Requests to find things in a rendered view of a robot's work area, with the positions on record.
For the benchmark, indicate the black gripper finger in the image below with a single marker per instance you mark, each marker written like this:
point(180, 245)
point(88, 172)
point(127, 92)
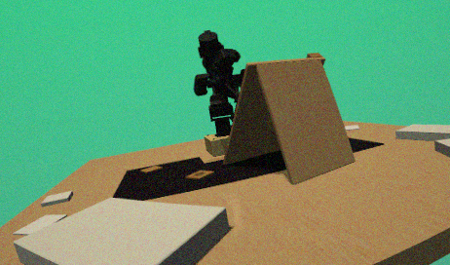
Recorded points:
point(235, 82)
point(223, 87)

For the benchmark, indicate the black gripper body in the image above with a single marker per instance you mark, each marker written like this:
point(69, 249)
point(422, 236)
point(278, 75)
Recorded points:
point(201, 80)

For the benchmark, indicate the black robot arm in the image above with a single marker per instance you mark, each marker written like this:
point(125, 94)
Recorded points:
point(211, 51)

